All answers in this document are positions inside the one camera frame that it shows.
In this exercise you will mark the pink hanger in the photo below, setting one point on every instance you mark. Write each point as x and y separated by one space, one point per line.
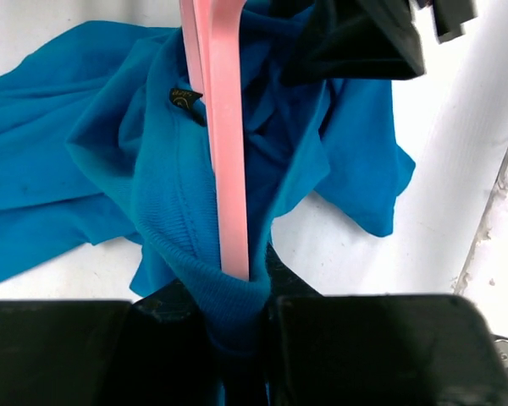
212 47

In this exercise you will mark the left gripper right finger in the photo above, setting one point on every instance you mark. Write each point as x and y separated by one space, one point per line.
404 349

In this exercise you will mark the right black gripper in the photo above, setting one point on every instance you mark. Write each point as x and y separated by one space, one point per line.
353 39

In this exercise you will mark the blue t shirt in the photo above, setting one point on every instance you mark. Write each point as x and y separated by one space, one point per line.
92 148

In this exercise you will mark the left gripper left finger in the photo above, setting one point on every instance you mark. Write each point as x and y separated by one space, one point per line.
106 352

